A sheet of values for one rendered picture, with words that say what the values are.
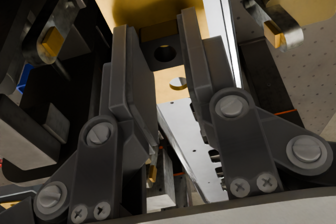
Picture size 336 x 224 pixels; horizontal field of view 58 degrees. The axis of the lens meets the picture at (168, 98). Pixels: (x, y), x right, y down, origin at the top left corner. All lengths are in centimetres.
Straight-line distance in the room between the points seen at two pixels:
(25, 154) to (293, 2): 37
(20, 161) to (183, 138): 40
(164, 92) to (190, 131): 54
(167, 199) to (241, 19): 50
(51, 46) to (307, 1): 32
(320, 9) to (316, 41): 56
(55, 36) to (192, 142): 44
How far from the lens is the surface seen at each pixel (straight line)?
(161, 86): 15
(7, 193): 57
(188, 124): 66
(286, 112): 76
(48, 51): 39
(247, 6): 46
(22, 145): 37
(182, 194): 98
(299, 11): 45
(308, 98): 123
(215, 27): 48
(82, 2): 46
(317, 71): 112
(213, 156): 83
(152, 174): 66
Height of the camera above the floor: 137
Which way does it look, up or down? 39 degrees down
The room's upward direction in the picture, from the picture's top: 175 degrees clockwise
